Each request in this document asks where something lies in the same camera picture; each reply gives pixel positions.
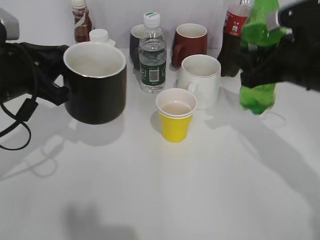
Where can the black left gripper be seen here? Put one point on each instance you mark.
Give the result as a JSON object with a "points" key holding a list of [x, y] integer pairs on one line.
{"points": [[18, 75]]}

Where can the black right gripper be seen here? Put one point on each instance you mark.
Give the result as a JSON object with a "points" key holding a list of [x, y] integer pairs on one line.
{"points": [[297, 57]]}

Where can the green plastic soda bottle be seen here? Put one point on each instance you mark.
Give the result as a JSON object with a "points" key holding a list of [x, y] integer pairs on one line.
{"points": [[255, 36]]}

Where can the black ceramic mug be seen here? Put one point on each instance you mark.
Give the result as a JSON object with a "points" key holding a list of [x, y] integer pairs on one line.
{"points": [[96, 77]]}

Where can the white ceramic mug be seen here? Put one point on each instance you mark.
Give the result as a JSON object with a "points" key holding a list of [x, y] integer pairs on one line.
{"points": [[200, 74]]}

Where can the dark red mug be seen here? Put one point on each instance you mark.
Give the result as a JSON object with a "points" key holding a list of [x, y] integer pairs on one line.
{"points": [[189, 39]]}

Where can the dark grey mug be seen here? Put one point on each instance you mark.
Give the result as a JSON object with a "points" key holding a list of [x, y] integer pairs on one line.
{"points": [[135, 35]]}

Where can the cola bottle red label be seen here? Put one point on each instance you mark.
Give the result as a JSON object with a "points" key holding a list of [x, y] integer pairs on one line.
{"points": [[235, 18]]}

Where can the brown coffee drink bottle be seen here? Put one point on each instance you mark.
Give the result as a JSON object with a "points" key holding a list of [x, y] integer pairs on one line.
{"points": [[82, 21]]}

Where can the yellow paper cup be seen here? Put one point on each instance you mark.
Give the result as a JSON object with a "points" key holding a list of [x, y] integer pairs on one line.
{"points": [[175, 107]]}

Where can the clear water bottle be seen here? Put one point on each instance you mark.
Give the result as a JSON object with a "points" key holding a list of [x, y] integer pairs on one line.
{"points": [[152, 54]]}

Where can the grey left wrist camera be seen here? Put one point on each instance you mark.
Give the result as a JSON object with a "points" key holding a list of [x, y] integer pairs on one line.
{"points": [[10, 24]]}

